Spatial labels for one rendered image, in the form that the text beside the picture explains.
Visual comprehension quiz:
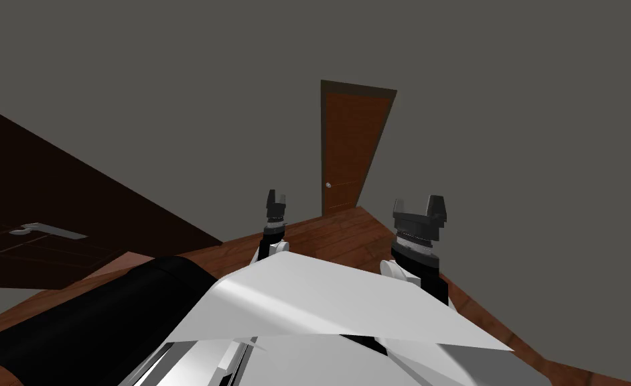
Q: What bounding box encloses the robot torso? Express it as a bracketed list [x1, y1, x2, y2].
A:
[118, 251, 553, 386]

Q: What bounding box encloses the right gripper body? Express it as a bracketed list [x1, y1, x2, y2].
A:
[392, 210, 448, 239]

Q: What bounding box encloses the dark brown door leaf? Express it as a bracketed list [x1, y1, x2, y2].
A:
[0, 99, 224, 291]

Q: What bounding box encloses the reddish brown door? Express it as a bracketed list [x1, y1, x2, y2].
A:
[320, 80, 399, 218]

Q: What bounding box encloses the grey lever door handle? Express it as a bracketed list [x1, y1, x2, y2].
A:
[8, 222, 89, 241]

